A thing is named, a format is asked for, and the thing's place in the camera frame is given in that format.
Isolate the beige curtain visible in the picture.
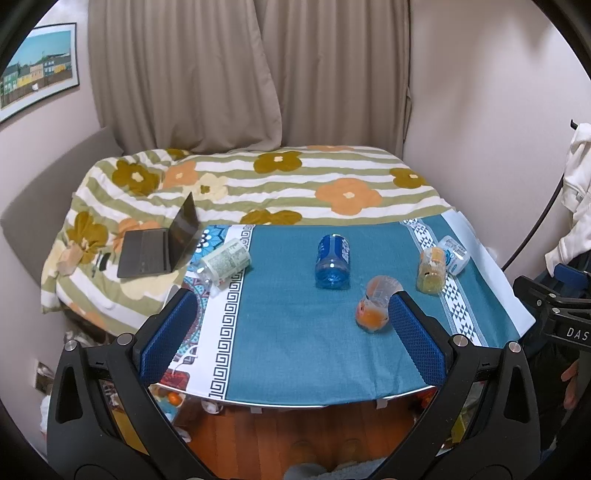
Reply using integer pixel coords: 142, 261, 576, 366
88, 0, 284, 157
259, 0, 413, 158

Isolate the floral striped blanket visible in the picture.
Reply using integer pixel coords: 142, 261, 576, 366
39, 145, 459, 341

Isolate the yellow tea bottle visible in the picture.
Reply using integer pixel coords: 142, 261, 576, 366
416, 246, 450, 296

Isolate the fuzzy grey cloth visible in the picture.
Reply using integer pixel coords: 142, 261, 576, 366
281, 456, 389, 480

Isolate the clear bottle white label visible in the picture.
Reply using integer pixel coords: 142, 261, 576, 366
437, 235, 470, 277

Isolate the white garment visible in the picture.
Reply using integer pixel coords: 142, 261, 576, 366
545, 122, 591, 274

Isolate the teal patterned tablecloth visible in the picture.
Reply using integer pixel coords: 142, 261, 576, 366
167, 213, 536, 409

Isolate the grey padded headboard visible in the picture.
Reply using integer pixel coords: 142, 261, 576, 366
0, 126, 124, 297

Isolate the person's right hand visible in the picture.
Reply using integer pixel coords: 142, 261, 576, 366
560, 357, 585, 409

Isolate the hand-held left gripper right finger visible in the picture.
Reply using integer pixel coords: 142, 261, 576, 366
387, 291, 542, 468

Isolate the blue plastic bottle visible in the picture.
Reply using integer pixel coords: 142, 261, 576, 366
315, 233, 352, 291

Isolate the black cable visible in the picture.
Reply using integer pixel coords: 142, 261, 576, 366
501, 173, 567, 272

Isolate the orange drink bottle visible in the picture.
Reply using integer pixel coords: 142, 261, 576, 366
355, 275, 403, 334

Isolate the wall outlet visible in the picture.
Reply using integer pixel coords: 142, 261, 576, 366
34, 360, 54, 394

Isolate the wall poster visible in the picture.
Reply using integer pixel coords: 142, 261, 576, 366
0, 22, 81, 124

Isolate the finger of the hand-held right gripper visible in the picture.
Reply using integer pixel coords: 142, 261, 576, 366
555, 263, 591, 291

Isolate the dark grey laptop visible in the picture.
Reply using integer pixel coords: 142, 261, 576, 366
117, 191, 202, 280

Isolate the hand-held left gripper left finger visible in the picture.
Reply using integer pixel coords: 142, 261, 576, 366
46, 288, 205, 468

